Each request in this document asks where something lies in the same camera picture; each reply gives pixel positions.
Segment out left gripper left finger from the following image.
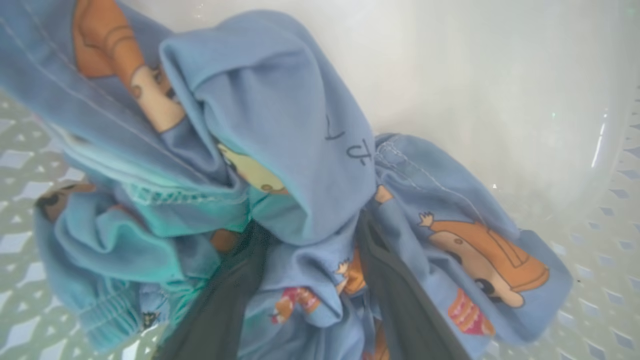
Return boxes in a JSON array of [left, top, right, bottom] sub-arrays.
[[155, 220, 273, 360]]

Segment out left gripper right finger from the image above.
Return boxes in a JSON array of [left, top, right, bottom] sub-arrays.
[[357, 210, 471, 360]]

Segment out blue cartoon print pants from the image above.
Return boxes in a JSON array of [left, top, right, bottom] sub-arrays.
[[35, 185, 241, 353]]

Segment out blue cartoon print shirt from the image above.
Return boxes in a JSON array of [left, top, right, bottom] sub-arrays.
[[0, 0, 573, 360]]

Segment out cream perforated laundry basket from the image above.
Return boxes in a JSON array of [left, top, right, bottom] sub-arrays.
[[0, 0, 640, 360]]

